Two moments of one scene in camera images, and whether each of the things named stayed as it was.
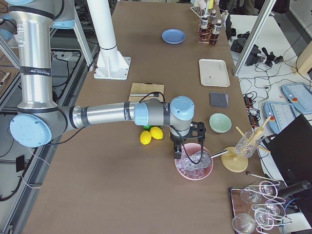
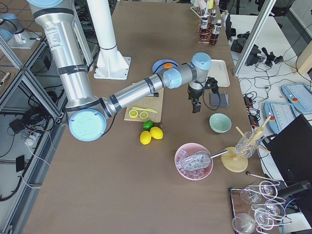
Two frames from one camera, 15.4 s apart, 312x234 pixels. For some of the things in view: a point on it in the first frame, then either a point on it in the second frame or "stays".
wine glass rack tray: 257,208 stays
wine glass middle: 263,219 stays
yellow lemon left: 145,137 stays
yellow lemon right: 156,132 stays
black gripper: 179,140 → 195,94
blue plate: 173,36 → 159,65
